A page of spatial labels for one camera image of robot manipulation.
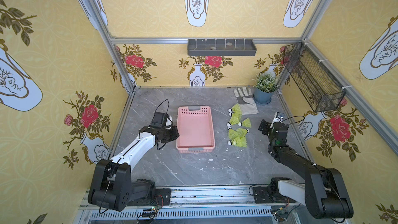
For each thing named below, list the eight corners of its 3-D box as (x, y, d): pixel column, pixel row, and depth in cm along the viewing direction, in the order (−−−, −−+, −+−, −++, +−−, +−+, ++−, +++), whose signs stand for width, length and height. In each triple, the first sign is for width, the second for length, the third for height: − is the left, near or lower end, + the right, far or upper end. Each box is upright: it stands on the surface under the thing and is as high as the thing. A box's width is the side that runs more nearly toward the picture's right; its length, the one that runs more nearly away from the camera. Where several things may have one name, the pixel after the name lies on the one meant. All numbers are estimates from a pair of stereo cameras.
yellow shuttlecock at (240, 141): (228, 148, 92) (229, 144, 88) (227, 140, 95) (228, 136, 91) (245, 148, 92) (247, 144, 88) (244, 140, 95) (245, 136, 91)
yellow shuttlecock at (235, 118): (226, 125, 101) (227, 122, 98) (234, 113, 107) (235, 110, 104) (235, 130, 98) (236, 127, 95) (242, 117, 105) (244, 114, 102)
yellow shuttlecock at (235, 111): (229, 120, 104) (230, 116, 100) (227, 107, 111) (228, 103, 107) (240, 120, 104) (242, 116, 100) (238, 107, 111) (239, 103, 107)
